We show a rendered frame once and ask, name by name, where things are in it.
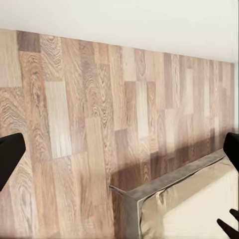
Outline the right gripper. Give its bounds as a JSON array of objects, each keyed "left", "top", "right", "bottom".
[{"left": 217, "top": 209, "right": 239, "bottom": 239}]

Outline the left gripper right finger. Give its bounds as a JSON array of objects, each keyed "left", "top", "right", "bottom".
[{"left": 223, "top": 132, "right": 239, "bottom": 173}]

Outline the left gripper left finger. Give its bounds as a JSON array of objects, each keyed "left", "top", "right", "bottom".
[{"left": 0, "top": 132, "right": 26, "bottom": 192}]

